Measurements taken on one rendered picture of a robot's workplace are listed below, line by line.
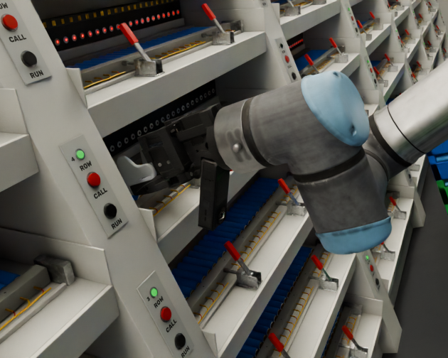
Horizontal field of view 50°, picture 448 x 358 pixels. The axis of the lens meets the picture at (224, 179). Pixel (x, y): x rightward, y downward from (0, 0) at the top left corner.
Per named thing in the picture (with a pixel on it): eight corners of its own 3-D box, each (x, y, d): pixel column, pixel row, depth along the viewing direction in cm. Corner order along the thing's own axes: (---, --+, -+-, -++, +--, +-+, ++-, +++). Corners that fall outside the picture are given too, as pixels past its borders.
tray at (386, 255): (412, 209, 184) (415, 176, 178) (387, 307, 135) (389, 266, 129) (359, 202, 193) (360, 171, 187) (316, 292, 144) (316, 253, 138)
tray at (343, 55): (359, 65, 170) (360, 25, 165) (310, 116, 122) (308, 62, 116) (304, 64, 179) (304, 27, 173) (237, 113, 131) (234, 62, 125)
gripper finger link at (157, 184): (139, 176, 71) (188, 160, 67) (144, 187, 71) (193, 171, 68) (124, 189, 67) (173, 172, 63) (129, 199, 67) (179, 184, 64)
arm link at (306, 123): (363, 162, 51) (331, 74, 48) (263, 185, 58) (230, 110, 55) (378, 131, 58) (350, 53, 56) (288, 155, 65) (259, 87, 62)
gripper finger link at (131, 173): (102, 160, 72) (150, 143, 68) (119, 195, 73) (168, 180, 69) (90, 168, 69) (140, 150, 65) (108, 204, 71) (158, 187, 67)
